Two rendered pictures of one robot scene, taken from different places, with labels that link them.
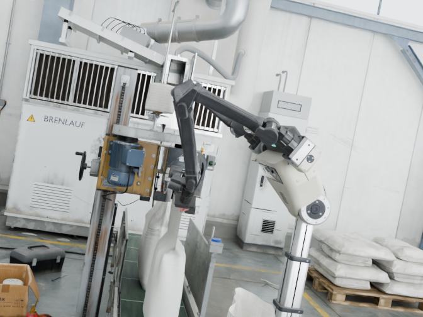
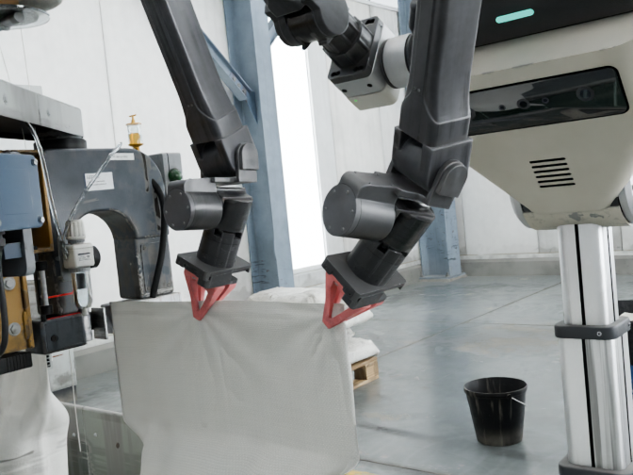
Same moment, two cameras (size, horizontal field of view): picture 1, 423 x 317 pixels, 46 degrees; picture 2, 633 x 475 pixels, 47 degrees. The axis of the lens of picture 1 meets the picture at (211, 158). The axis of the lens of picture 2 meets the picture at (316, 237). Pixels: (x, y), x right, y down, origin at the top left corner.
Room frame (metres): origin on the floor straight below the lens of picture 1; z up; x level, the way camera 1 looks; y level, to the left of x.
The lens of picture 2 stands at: (1.79, 0.70, 1.21)
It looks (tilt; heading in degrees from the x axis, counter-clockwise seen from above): 3 degrees down; 320
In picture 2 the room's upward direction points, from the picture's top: 6 degrees counter-clockwise
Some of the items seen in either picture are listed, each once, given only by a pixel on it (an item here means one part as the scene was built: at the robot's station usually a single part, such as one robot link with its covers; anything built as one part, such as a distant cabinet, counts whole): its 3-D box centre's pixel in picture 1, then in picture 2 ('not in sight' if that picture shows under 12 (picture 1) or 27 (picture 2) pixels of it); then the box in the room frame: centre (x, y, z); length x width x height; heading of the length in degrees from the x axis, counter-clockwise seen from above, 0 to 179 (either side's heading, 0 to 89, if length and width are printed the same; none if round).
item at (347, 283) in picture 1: (339, 273); not in sight; (5.40, -1.60, 0.20); 0.66 x 0.44 x 0.12; 11
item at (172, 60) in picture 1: (170, 92); not in sight; (5.43, 0.56, 1.82); 0.51 x 0.27 x 0.71; 11
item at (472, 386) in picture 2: not in sight; (497, 412); (3.89, -2.08, 0.13); 0.30 x 0.30 x 0.26
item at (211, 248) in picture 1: (214, 246); not in sight; (2.95, -0.12, 0.81); 0.08 x 0.08 x 0.06; 11
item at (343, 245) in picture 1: (359, 247); not in sight; (5.22, -1.70, 0.56); 0.66 x 0.42 x 0.15; 101
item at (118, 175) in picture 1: (123, 163); not in sight; (2.80, 0.48, 1.21); 0.15 x 0.15 x 0.25
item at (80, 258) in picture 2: (167, 180); (80, 267); (2.94, 0.23, 1.14); 0.05 x 0.04 x 0.16; 101
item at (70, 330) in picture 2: (159, 195); (55, 333); (3.00, 0.27, 1.04); 0.08 x 0.06 x 0.05; 101
